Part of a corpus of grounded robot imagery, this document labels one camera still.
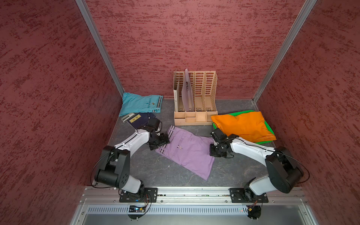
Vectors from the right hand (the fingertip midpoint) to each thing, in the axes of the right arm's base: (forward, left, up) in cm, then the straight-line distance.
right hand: (212, 156), depth 87 cm
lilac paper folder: (+47, +15, +12) cm, 51 cm away
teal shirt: (+45, +59, +3) cm, 75 cm away
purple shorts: (+3, +13, -1) cm, 13 cm away
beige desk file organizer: (+53, 0, +9) cm, 54 cm away
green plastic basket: (+27, -20, +9) cm, 35 cm away
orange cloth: (+19, -30, +4) cm, 36 cm away
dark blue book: (+31, +52, 0) cm, 60 cm away
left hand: (+6, +31, +4) cm, 32 cm away
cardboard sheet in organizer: (+31, +22, +25) cm, 45 cm away
